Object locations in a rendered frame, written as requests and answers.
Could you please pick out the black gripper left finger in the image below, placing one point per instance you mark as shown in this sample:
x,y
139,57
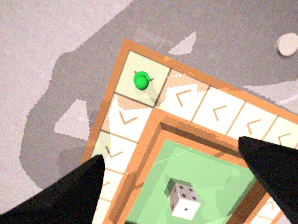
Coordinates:
x,y
73,199

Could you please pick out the cream board squares with arrows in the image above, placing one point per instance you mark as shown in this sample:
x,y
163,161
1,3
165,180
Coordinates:
x,y
227,190

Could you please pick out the white die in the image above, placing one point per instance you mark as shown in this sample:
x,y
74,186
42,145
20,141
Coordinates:
x,y
183,201

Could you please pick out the orange square board track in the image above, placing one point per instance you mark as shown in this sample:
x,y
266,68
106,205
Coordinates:
x,y
163,117

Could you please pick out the green game pawn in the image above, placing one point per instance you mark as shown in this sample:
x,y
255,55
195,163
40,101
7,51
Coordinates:
x,y
141,80

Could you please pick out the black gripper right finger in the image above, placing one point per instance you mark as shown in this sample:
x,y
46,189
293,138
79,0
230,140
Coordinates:
x,y
276,168

